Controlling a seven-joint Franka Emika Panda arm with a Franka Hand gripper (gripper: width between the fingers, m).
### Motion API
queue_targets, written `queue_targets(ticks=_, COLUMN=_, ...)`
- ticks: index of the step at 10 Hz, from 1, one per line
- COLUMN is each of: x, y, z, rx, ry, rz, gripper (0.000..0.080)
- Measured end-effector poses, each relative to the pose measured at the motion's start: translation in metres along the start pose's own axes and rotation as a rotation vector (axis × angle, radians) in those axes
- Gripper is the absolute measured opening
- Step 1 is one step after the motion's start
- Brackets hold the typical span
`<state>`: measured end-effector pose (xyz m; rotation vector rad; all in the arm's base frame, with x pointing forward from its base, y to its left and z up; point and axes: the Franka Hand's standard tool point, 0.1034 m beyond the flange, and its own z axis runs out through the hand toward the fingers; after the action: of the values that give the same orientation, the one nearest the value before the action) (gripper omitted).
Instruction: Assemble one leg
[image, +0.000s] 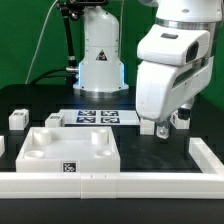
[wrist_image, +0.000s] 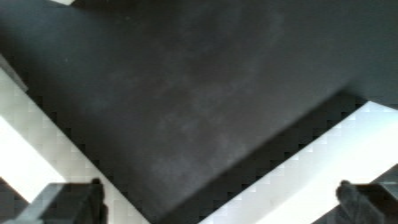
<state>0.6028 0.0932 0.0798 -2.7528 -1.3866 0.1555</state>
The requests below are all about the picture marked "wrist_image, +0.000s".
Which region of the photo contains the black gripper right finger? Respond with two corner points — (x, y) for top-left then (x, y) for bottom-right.
(336, 181), (398, 224)

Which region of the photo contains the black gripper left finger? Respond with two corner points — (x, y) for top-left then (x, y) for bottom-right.
(17, 178), (109, 224)

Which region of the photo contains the white square tabletop part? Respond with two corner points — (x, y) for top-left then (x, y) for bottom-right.
(200, 102), (398, 224)

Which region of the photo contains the white U-shaped fence wall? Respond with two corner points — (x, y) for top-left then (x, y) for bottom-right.
(0, 68), (150, 224)

